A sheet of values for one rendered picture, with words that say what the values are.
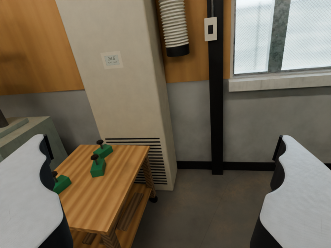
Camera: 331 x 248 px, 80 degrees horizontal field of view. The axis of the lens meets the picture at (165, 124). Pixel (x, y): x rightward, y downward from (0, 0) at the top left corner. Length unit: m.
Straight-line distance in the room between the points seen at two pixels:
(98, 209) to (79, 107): 1.13
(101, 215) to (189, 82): 1.07
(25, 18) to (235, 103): 1.72
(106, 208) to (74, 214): 0.15
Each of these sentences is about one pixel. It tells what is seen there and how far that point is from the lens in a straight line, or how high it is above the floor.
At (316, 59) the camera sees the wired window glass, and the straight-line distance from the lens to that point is 1.75.
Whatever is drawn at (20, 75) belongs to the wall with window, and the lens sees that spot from 2.22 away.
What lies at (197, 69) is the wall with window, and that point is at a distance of 1.52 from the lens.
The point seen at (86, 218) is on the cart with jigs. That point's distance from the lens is 1.09.
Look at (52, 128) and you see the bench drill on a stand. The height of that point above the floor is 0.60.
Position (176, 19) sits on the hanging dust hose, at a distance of 1.32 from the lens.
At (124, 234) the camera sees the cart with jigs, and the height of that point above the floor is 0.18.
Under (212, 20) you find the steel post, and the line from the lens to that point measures 1.38.
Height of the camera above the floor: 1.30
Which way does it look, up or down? 27 degrees down
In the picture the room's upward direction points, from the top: 8 degrees counter-clockwise
